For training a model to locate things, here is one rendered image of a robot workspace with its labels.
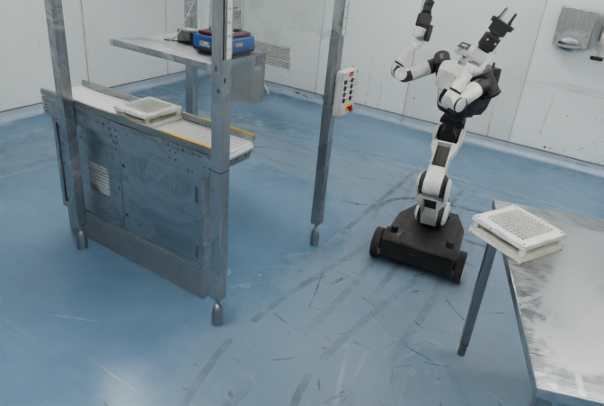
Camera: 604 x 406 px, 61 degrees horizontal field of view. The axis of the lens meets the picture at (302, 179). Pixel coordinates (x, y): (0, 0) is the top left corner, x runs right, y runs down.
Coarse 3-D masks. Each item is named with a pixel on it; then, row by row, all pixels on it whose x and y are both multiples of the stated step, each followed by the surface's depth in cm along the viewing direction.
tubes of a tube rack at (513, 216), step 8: (496, 216) 195; (504, 216) 197; (512, 216) 196; (520, 216) 197; (512, 224) 192; (520, 224) 193; (528, 224) 192; (536, 224) 194; (520, 232) 187; (528, 232) 186
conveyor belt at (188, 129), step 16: (48, 96) 292; (80, 96) 294; (96, 96) 297; (112, 96) 299; (160, 128) 259; (176, 128) 260; (192, 128) 262; (208, 128) 264; (208, 144) 246; (240, 144) 249
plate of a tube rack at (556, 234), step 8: (504, 208) 204; (512, 208) 205; (520, 208) 205; (480, 216) 196; (536, 216) 200; (480, 224) 194; (488, 224) 191; (496, 224) 192; (496, 232) 188; (504, 232) 187; (552, 232) 190; (560, 232) 190; (512, 240) 182; (520, 240) 182; (528, 240) 183; (536, 240) 183; (544, 240) 184; (552, 240) 186; (520, 248) 180; (528, 248) 180
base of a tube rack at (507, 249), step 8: (472, 232) 198; (480, 232) 195; (488, 232) 195; (488, 240) 192; (496, 240) 190; (496, 248) 189; (504, 248) 186; (512, 248) 186; (536, 248) 187; (544, 248) 188; (552, 248) 188; (560, 248) 191; (512, 256) 183; (528, 256) 182; (536, 256) 185
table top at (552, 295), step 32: (576, 224) 213; (544, 256) 188; (576, 256) 189; (512, 288) 169; (544, 288) 169; (576, 288) 171; (544, 320) 154; (576, 320) 156; (544, 352) 142; (576, 352) 143; (544, 384) 131; (576, 384) 132
